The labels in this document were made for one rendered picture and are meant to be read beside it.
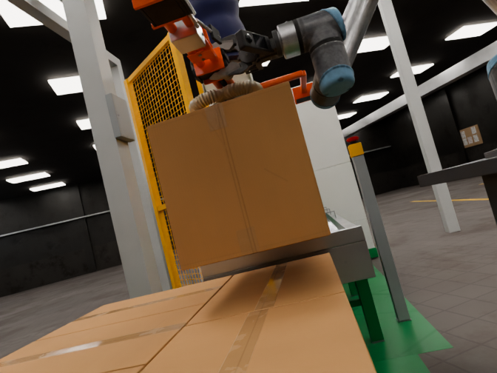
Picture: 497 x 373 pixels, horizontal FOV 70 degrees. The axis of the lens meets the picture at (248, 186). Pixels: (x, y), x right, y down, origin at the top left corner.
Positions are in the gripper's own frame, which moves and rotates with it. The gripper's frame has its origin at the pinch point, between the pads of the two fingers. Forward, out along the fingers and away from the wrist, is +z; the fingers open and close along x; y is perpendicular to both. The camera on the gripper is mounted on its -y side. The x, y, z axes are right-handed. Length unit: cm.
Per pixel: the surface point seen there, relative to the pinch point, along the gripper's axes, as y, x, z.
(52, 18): 216, 192, 177
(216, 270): 56, -63, 29
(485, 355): 61, -120, -66
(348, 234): 56, -61, -28
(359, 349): -41, -65, -17
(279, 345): -33, -65, -5
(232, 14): 22.3, 23.7, -8.3
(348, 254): 56, -69, -26
